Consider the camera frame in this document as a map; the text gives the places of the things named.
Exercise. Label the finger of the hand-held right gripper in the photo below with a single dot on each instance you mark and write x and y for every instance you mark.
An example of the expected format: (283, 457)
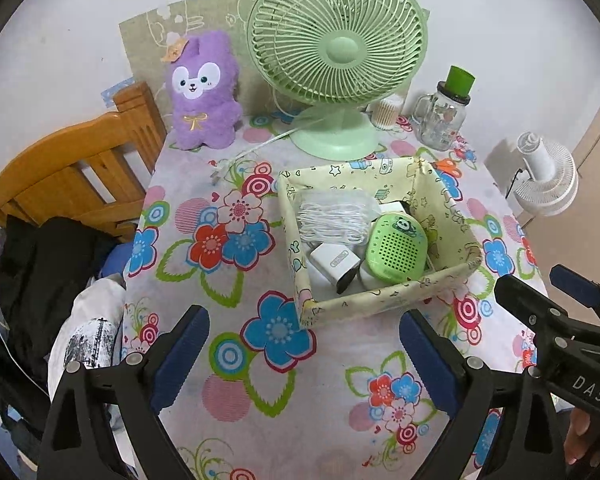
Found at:
(580, 285)
(535, 310)

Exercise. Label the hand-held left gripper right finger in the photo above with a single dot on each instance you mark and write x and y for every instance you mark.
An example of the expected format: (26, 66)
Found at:
(430, 365)

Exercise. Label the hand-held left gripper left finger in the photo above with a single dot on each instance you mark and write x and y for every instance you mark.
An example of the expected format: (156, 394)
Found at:
(180, 360)

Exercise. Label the yellow patterned storage box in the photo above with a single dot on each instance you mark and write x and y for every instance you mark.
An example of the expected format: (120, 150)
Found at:
(380, 300)

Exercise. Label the green panda speaker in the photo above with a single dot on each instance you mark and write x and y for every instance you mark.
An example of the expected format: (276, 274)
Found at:
(395, 250)

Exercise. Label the white charger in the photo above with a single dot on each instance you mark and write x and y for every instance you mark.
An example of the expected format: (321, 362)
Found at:
(330, 260)

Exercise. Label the person's right hand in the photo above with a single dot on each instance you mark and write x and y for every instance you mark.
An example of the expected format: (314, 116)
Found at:
(585, 435)

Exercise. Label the beige door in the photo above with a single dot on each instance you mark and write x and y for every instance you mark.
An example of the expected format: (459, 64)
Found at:
(595, 210)

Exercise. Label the white printed cloth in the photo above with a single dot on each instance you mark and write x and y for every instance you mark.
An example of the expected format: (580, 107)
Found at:
(90, 330)

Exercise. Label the floral tablecloth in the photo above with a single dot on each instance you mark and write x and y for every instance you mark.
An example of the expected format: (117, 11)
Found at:
(330, 410)

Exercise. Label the white clip fan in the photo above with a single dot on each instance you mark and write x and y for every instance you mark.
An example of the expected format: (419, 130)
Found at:
(545, 180)

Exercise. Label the black clothing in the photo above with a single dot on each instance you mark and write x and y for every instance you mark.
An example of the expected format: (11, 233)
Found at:
(45, 270)

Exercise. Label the glass jar with green lid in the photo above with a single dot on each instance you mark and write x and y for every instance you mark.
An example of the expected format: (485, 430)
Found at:
(437, 125)

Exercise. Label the wooden chair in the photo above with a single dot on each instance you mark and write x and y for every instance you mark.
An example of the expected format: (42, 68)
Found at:
(55, 170)

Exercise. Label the cotton swab container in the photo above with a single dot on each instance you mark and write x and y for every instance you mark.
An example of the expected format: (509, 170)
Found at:
(387, 115)

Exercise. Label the purple plush toy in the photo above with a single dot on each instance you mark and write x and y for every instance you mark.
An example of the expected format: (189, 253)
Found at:
(200, 110)

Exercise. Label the blue paper sheet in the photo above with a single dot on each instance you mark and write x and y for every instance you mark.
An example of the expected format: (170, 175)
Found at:
(115, 89)

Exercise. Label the green desk fan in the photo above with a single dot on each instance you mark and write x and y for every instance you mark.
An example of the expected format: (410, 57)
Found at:
(340, 50)

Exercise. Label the beige cartoon wall sheet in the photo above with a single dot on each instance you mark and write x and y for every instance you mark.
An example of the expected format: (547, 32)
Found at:
(145, 40)

